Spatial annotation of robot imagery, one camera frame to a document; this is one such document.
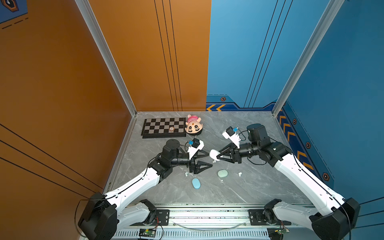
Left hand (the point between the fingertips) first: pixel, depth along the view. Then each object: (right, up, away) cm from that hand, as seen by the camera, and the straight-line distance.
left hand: (209, 159), depth 69 cm
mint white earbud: (-12, -12, +18) cm, 25 cm away
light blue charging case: (-6, -17, +14) cm, 23 cm away
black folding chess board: (-30, +14, +37) cm, 49 cm away
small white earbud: (+19, -13, +18) cm, 29 cm away
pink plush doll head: (-8, +16, +33) cm, 38 cm away
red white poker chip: (-24, +13, +37) cm, 46 cm away
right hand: (+4, +3, -2) cm, 5 cm away
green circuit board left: (-30, -36, +3) cm, 47 cm away
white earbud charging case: (+1, +3, -3) cm, 5 cm away
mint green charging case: (+9, -12, +18) cm, 23 cm away
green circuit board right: (+34, -34, +1) cm, 48 cm away
